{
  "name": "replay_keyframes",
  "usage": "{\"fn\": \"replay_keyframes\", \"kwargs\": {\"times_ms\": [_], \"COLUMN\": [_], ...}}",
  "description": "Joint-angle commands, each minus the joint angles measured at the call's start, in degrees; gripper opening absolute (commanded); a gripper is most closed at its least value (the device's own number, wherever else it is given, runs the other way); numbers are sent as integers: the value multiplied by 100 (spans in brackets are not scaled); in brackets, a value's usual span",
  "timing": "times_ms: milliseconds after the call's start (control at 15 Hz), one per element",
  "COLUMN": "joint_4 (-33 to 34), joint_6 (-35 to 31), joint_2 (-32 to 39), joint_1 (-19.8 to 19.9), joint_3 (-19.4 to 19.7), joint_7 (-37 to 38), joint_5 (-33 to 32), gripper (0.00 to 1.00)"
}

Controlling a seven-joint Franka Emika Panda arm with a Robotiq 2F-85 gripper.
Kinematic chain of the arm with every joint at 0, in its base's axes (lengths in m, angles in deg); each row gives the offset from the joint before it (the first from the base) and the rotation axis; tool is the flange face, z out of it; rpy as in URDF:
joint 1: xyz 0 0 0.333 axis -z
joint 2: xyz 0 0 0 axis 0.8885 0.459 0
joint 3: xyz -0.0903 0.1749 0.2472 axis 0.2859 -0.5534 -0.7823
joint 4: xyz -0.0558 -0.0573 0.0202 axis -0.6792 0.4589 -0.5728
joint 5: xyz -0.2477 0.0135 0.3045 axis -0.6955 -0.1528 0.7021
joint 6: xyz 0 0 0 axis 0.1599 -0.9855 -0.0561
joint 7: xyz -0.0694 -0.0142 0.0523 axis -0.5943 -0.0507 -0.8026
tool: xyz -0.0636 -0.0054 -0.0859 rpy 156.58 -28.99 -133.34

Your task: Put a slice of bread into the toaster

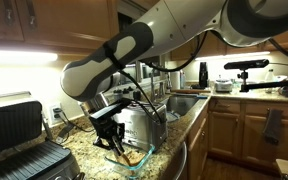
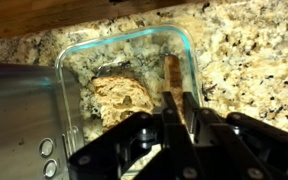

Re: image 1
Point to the tall black canister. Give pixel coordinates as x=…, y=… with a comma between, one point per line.
x=203, y=75

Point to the stainless steel two-slot toaster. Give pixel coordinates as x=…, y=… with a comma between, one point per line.
x=144, y=128

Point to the white paper towel roll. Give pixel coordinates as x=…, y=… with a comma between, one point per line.
x=175, y=80

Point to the clear glass food container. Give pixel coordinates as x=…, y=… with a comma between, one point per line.
x=140, y=163

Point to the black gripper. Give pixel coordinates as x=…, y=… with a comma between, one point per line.
x=109, y=130

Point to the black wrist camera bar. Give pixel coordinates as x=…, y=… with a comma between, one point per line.
x=109, y=109

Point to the wooden wall cabinets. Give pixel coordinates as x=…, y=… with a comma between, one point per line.
x=50, y=23
x=214, y=46

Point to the white wall outlet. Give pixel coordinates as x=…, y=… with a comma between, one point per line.
x=55, y=113

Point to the black panini grill press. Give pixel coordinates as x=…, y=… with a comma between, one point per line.
x=20, y=143

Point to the black stereo camera on mount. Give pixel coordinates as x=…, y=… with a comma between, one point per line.
x=247, y=64

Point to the dark topped spice jars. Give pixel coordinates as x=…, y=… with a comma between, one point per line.
x=125, y=95

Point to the wooden base cabinets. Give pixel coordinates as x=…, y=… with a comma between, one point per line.
x=250, y=133

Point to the small white countertop appliance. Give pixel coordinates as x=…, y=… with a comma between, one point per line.
x=223, y=86

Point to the chrome sink faucet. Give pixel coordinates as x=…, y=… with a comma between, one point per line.
x=153, y=83

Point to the stainless steel sink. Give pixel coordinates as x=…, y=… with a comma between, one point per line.
x=180, y=104

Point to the under-cabinet light strip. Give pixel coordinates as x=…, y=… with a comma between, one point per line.
x=234, y=55
x=17, y=56

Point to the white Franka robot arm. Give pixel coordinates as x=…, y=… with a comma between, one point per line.
x=157, y=36

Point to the dark hanging dish towel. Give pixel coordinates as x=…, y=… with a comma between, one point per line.
x=272, y=126

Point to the clear lid with blue seal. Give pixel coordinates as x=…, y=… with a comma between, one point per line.
x=173, y=117

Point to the loose black plug adapter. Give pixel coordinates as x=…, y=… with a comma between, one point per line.
x=65, y=131

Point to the clear plastic bottle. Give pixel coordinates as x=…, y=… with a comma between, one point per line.
x=269, y=75

